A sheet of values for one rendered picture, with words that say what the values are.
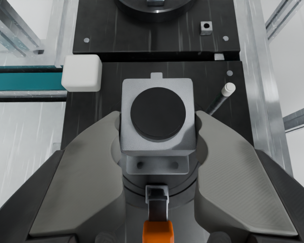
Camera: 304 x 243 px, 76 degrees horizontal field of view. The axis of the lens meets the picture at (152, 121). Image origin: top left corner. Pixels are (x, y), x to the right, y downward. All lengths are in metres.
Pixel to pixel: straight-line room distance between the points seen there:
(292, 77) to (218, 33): 0.21
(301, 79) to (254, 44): 0.17
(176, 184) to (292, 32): 0.42
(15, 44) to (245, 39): 0.33
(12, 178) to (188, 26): 0.34
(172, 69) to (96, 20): 0.14
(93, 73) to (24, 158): 0.17
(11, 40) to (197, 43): 0.25
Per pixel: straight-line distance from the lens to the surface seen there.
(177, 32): 0.31
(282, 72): 0.47
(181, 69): 0.28
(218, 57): 0.31
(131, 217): 0.25
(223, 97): 0.17
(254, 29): 0.36
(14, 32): 0.32
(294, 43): 0.52
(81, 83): 0.26
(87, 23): 0.34
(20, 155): 0.36
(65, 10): 0.39
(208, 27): 0.32
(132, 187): 0.22
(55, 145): 0.28
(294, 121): 0.34
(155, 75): 0.17
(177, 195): 0.22
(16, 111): 0.38
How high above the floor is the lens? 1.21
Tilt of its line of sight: 74 degrees down
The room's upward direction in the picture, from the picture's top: 4 degrees counter-clockwise
